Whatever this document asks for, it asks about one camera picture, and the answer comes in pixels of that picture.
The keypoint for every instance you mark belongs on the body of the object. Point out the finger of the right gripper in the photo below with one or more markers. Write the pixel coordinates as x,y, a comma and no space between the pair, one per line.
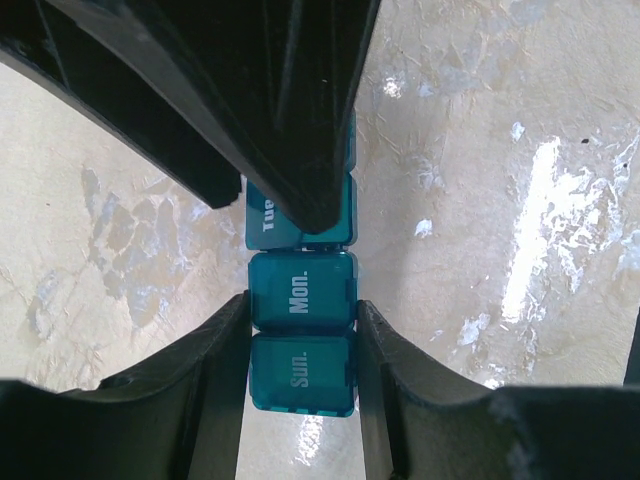
41,42
269,84

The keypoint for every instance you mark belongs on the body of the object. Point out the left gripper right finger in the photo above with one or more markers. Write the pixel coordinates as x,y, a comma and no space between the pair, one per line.
421,420

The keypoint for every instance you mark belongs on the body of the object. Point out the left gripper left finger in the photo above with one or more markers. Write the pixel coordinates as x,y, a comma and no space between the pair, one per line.
175,415

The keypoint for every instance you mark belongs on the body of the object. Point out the teal weekly pill organizer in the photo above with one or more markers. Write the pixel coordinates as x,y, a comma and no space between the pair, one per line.
303,296

